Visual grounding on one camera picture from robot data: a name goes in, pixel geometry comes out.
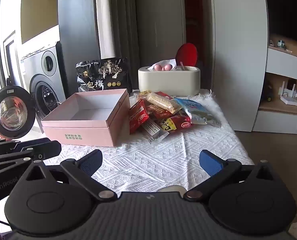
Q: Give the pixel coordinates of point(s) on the thin stick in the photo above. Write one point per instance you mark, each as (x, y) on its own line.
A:
(182, 65)

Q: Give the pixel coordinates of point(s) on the grey washing machine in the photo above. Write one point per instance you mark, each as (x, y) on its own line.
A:
(47, 80)

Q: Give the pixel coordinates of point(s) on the white router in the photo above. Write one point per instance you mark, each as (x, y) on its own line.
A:
(289, 98)

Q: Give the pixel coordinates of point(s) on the round washing machine door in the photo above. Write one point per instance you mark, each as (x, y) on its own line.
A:
(12, 112)

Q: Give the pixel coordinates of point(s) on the red packet with yellow label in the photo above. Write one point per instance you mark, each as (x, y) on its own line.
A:
(178, 123)

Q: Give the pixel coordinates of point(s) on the grey curtain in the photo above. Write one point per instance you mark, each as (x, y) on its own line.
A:
(124, 30)

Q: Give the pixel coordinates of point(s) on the pink rounded toy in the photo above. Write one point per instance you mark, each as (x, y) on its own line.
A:
(162, 67)

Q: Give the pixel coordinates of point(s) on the white wardrobe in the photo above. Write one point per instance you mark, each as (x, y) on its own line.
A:
(238, 55)

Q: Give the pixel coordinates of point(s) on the clear brown cookie packet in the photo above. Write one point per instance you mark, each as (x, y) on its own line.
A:
(153, 130)

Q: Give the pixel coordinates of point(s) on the beige wafer packet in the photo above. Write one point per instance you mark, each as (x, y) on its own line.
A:
(163, 102)

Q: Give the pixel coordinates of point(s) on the pink cardboard box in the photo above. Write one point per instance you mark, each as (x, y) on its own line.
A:
(76, 135)

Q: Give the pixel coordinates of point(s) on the white woven tablecloth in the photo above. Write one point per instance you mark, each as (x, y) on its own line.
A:
(148, 162)

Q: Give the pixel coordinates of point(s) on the cream tissue box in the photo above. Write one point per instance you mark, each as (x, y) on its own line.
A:
(168, 82)

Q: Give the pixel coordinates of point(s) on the white and wood shelf unit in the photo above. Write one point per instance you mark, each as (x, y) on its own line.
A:
(283, 115)

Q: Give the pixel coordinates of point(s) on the small yellow candy packet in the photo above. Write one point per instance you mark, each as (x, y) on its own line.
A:
(143, 92)

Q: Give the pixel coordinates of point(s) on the red and white snack packet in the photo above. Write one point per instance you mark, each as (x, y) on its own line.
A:
(164, 95)

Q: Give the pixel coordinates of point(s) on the red table tennis paddle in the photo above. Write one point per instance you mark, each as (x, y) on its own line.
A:
(187, 53)

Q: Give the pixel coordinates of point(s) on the black plum snack bag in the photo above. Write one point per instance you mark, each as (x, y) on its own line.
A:
(101, 76)

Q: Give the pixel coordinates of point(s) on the white curtain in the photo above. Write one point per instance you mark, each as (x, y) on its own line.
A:
(106, 17)

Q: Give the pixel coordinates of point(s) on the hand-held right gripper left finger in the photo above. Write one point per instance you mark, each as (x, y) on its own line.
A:
(91, 165)

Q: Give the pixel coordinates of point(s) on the white tissue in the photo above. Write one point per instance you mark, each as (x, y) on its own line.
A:
(168, 61)

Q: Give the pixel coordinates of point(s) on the dark tall panel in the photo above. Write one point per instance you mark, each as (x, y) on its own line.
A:
(78, 25)

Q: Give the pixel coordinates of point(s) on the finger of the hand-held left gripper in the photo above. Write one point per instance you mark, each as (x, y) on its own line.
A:
(18, 158)
(43, 146)

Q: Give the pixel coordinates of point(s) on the small glass jar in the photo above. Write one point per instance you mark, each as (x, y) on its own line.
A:
(281, 43)

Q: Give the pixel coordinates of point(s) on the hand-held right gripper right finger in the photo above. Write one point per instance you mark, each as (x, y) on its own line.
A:
(210, 164)

